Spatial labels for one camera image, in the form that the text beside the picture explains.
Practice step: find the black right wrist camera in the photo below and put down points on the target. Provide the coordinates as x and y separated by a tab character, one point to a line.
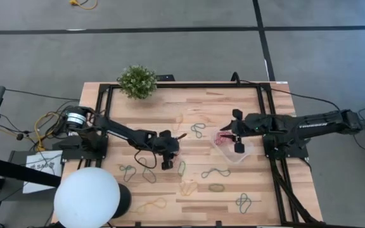
239	148

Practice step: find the green rubber band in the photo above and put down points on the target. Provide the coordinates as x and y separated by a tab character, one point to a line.
184	168
210	188

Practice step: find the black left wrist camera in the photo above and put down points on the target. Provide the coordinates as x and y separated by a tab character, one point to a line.
167	165

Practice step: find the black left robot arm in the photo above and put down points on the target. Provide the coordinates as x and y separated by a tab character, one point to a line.
119	128

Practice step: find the yellow rubber band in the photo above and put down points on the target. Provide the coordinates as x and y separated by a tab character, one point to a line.
162	200
178	122
187	190

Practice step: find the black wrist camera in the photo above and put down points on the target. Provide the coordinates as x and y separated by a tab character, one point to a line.
167	165
239	148

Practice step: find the white printed paper sheet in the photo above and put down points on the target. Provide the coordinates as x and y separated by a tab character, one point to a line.
40	188

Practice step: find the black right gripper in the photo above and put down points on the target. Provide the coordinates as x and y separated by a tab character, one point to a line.
253	125

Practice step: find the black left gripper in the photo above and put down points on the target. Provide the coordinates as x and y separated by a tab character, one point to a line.
166	145

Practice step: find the red rubber band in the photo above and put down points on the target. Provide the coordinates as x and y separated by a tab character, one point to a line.
220	142
222	139

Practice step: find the black support beam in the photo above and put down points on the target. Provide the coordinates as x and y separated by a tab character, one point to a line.
17	171

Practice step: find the clear plastic bin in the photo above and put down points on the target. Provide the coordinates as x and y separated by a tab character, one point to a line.
246	155

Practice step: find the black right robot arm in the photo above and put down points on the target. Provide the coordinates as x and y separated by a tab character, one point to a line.
312	125

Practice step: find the white globe lamp black base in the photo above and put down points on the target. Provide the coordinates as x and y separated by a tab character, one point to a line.
87	198

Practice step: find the black aluminium table frame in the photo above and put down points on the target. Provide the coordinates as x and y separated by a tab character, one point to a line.
201	85

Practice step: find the green potted plant black pot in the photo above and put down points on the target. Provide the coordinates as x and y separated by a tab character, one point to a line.
137	81

